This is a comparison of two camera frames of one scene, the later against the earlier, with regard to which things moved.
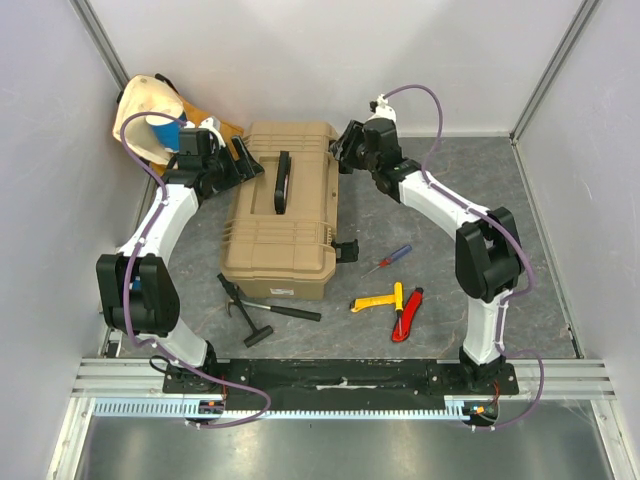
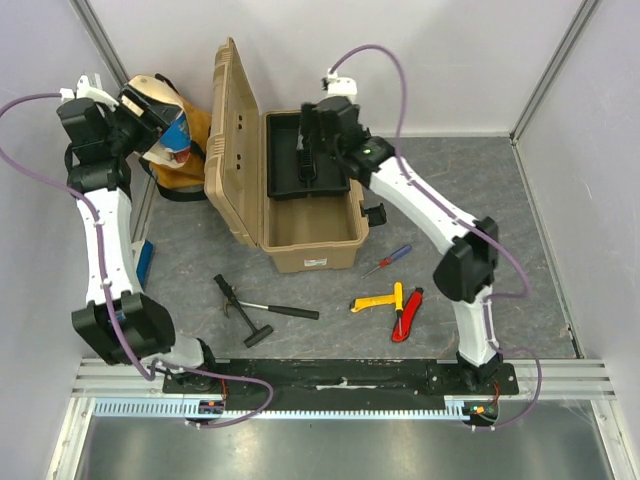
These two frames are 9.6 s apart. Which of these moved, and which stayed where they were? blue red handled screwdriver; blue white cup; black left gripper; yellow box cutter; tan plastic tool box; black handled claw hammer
Moved: black left gripper; tan plastic tool box
Stayed: yellow box cutter; black handled claw hammer; blue white cup; blue red handled screwdriver
